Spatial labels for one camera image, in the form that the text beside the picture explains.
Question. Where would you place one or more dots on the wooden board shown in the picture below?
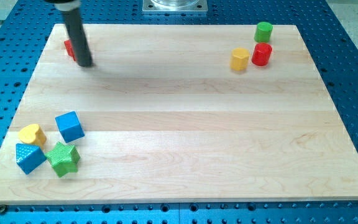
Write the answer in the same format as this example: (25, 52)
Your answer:
(167, 120)

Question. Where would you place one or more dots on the yellow hexagon block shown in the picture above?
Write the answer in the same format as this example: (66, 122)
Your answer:
(239, 59)

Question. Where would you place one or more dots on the red cylinder block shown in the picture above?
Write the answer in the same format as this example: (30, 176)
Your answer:
(261, 54)

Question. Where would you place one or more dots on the blue cube block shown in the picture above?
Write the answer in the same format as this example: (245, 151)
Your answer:
(69, 126)

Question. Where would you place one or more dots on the green cylinder block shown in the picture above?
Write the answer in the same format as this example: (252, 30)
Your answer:
(263, 32)

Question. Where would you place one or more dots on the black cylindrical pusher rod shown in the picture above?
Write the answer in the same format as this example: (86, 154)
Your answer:
(74, 25)

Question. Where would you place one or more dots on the green star block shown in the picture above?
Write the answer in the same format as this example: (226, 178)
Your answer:
(63, 159)

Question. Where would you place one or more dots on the red block behind rod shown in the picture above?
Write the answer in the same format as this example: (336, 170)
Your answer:
(69, 49)

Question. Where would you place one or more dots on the yellow heart block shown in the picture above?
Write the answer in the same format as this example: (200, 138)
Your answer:
(33, 135)

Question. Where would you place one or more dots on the blue triangle block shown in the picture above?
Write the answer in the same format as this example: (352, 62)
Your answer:
(29, 157)

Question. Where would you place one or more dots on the blue perforated table plate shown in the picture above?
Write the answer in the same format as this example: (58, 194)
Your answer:
(330, 30)

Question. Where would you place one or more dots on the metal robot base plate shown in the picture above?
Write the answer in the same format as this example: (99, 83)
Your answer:
(149, 6)

